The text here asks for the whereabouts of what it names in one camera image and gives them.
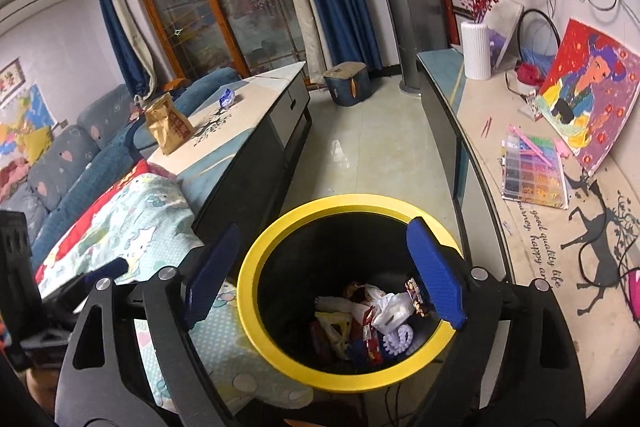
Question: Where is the small white canvas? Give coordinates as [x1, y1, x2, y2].
[487, 3, 525, 72]

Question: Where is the yellow packaging box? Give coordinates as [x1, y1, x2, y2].
[315, 311, 353, 360]

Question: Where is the blue heart-print sofa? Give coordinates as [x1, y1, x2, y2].
[0, 67, 243, 258]

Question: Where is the grey coffee table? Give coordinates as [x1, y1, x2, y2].
[140, 62, 313, 258]

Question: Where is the cat-print light blue blanket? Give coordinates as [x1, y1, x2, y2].
[32, 172, 313, 413]

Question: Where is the red snack wrapper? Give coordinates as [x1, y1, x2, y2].
[360, 307, 386, 365]

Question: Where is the black hoop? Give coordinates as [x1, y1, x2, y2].
[515, 8, 562, 72]

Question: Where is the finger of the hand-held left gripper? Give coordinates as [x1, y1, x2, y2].
[39, 257, 130, 309]

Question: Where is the dark blue storage box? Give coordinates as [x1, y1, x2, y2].
[322, 62, 372, 108]

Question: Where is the pink bead pen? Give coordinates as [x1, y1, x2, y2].
[509, 124, 556, 168]

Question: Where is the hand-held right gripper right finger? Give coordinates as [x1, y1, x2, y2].
[406, 216, 588, 427]

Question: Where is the pink clothes pile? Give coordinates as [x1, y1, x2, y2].
[0, 157, 31, 202]

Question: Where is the framed embroidery picture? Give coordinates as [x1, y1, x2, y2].
[0, 57, 26, 108]

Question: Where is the yellow pillow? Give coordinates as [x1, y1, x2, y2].
[17, 124, 53, 165]

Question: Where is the gold paper bag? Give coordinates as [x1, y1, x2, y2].
[144, 93, 195, 156]

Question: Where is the colourful picture book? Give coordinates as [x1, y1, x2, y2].
[535, 18, 640, 172]

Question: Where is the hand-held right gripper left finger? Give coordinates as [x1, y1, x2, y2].
[54, 223, 242, 427]

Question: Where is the country map poster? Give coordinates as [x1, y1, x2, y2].
[0, 84, 56, 158]

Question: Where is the silver tower air conditioner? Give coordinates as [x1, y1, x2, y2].
[357, 0, 451, 96]

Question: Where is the black yellow-rimmed trash bin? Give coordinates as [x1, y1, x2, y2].
[237, 194, 463, 395]

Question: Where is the clear bead organizer box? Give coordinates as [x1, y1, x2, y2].
[501, 134, 571, 210]

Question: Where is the white ribbed vase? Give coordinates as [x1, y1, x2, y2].
[460, 21, 493, 81]

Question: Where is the white plastic bag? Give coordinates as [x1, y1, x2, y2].
[372, 292, 416, 333]

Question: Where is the clear orange-tinted plastic bag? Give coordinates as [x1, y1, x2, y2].
[342, 282, 386, 308]

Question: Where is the pink object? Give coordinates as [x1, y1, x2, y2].
[622, 269, 640, 323]

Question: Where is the brown snack wrapper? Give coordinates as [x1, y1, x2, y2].
[405, 277, 431, 318]

